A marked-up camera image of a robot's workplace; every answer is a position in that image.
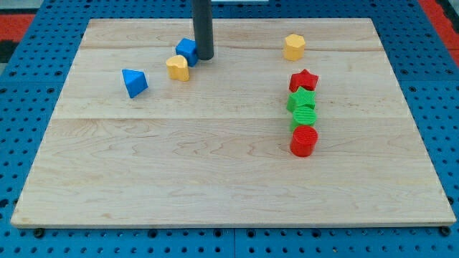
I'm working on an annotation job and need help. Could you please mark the yellow heart block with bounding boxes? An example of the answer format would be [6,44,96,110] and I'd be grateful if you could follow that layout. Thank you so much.
[166,55,189,82]

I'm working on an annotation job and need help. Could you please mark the blue cube block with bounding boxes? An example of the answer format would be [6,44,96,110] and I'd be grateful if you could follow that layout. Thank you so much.
[176,38,199,67]

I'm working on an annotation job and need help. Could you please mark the light wooden board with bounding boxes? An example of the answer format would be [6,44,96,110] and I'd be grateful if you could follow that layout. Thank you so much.
[11,18,456,229]

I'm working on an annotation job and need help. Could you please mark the green cylinder block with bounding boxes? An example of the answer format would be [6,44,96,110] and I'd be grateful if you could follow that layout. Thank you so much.
[290,106,317,132]

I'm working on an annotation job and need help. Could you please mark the red cylinder block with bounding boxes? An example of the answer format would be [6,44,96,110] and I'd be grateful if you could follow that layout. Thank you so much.
[290,125,318,157]

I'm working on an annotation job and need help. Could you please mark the green star block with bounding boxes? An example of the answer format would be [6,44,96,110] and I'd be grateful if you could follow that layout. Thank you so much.
[286,87,316,112]

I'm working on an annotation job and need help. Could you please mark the red star block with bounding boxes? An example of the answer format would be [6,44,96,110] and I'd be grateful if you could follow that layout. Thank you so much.
[289,69,319,92]

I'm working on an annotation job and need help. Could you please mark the yellow hexagon block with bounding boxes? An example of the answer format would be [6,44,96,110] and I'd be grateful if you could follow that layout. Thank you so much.
[283,34,306,61]

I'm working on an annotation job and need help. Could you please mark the blue triangular prism block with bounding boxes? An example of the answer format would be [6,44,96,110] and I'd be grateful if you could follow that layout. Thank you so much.
[122,69,148,98]

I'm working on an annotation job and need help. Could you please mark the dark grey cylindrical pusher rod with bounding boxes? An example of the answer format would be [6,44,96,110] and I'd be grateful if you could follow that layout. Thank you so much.
[191,0,214,60]

